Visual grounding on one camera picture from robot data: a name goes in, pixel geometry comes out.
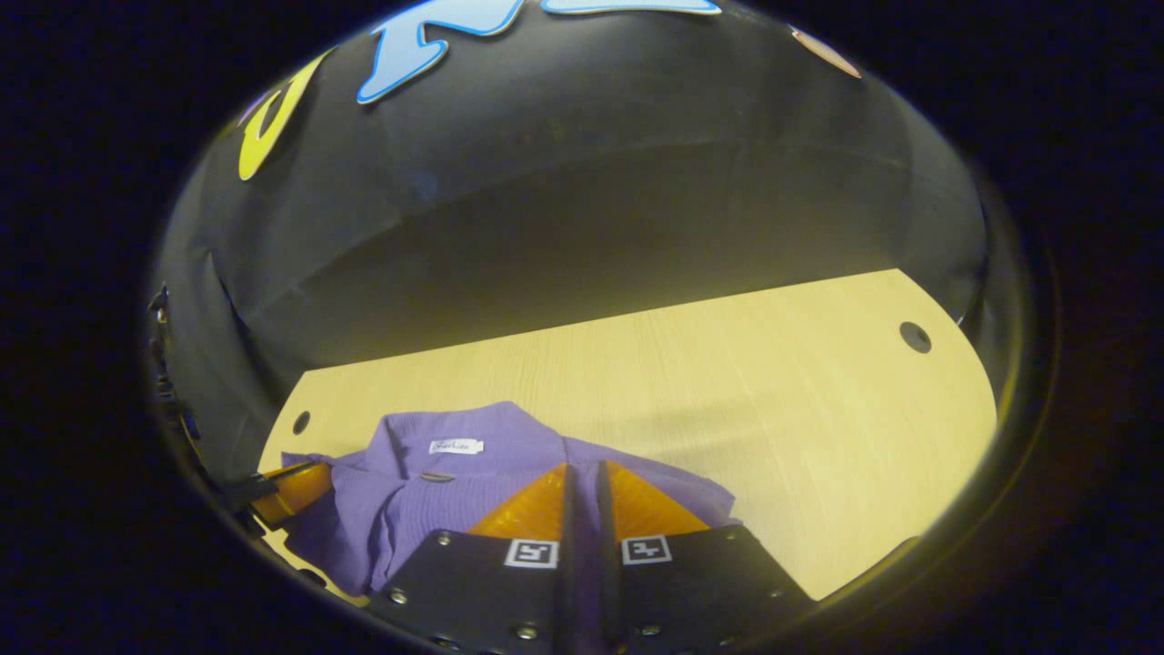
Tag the black backdrop cloth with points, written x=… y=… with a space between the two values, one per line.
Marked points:
x=591 y=209

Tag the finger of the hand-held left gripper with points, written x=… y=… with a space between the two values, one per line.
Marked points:
x=296 y=491

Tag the purple button shirt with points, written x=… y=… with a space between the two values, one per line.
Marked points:
x=473 y=473

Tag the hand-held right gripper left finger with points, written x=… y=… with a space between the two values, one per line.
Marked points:
x=568 y=546

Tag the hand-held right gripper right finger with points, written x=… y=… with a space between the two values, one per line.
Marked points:
x=607 y=546

